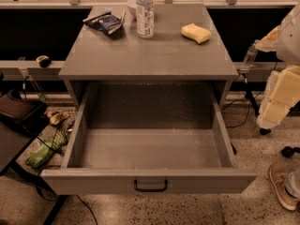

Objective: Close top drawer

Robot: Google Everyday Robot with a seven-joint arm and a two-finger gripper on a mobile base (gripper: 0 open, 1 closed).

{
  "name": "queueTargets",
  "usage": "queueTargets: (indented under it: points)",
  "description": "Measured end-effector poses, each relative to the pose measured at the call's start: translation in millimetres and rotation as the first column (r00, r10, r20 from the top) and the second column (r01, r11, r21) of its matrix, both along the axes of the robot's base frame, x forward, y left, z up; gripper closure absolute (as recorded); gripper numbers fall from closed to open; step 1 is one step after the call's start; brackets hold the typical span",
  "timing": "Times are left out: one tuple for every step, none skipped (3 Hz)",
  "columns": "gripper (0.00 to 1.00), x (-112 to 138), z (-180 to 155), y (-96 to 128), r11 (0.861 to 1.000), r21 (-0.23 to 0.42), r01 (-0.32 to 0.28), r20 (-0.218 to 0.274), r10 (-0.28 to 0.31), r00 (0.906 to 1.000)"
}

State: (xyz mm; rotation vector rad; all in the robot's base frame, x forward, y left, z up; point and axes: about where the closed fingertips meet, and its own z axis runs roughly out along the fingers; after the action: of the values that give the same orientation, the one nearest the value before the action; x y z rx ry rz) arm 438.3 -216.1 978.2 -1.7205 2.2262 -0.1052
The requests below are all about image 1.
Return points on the tan shoe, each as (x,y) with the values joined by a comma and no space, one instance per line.
(286,185)

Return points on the grey drawer cabinet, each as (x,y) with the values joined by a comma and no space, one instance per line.
(166,56)

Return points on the foam-padded gripper body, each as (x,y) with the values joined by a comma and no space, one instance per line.
(289,37)

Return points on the clear plastic water bottle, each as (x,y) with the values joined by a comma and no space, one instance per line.
(145,18)

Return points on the grey top drawer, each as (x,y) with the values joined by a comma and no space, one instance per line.
(149,138)

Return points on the dark side table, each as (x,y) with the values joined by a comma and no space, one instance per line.
(19,204)

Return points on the black tripod stand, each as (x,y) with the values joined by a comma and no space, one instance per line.
(253,102)

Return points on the dark brown bag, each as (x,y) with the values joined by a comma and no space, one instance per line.
(20,114)

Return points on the small water bottle on ledge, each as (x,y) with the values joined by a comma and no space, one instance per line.
(249,57)

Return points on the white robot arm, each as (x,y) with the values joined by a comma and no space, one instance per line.
(284,39)

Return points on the black round object on ledge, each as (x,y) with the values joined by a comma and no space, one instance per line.
(44,61)

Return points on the green snack bag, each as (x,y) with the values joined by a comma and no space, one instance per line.
(47,148)

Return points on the wire basket on floor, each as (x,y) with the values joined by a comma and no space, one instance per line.
(62,123)

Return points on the yellow sponge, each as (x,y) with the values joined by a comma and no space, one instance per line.
(196,33)

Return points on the blue chip bag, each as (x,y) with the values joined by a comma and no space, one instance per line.
(105,22)

